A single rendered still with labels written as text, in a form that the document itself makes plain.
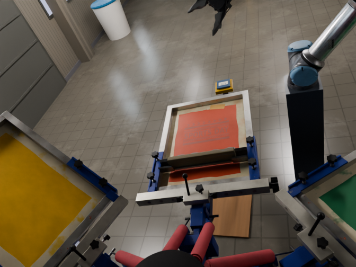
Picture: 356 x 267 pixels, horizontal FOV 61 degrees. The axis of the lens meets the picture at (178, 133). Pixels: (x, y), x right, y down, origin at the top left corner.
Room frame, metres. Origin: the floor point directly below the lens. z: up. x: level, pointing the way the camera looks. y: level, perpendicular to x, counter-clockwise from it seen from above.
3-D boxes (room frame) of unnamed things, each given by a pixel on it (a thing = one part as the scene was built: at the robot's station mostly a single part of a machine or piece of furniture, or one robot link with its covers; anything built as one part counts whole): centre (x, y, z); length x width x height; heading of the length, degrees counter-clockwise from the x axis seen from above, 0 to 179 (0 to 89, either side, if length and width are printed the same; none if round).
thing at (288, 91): (1.27, -0.72, 0.60); 0.18 x 0.18 x 1.20; 64
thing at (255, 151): (1.10, -0.32, 0.98); 0.30 x 0.05 x 0.07; 159
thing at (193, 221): (0.90, 0.06, 1.02); 0.17 x 0.06 x 0.05; 159
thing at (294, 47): (1.26, -0.72, 1.37); 0.13 x 0.12 x 0.14; 153
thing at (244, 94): (1.42, -0.14, 0.97); 0.79 x 0.58 x 0.04; 159
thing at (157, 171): (1.30, 0.20, 0.98); 0.30 x 0.05 x 0.07; 159
